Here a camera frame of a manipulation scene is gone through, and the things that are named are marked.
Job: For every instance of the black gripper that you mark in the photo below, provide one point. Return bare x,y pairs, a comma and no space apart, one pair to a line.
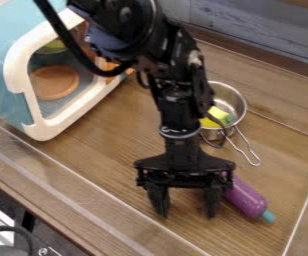
184,167

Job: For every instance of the purple toy eggplant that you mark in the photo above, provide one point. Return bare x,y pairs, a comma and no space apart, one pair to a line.
248,200

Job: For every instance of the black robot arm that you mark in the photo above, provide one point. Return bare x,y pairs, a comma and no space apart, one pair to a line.
129,32

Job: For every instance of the yellow toy banana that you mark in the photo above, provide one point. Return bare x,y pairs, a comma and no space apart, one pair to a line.
222,115

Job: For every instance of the orange microwave turntable plate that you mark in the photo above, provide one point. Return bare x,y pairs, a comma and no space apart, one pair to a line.
55,82

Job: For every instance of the blue toy microwave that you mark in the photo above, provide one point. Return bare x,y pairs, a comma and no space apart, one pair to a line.
32,46

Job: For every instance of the silver pot with wire handle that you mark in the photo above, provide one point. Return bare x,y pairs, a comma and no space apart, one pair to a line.
231,101

